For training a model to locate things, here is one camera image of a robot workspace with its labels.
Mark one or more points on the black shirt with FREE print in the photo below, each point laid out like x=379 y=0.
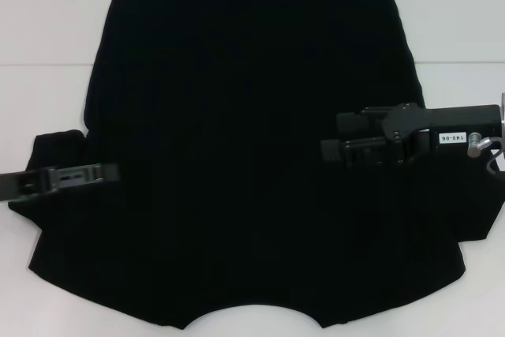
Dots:
x=236 y=116

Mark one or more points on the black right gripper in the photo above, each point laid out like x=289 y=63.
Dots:
x=453 y=120

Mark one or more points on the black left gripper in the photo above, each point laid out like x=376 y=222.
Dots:
x=13 y=185

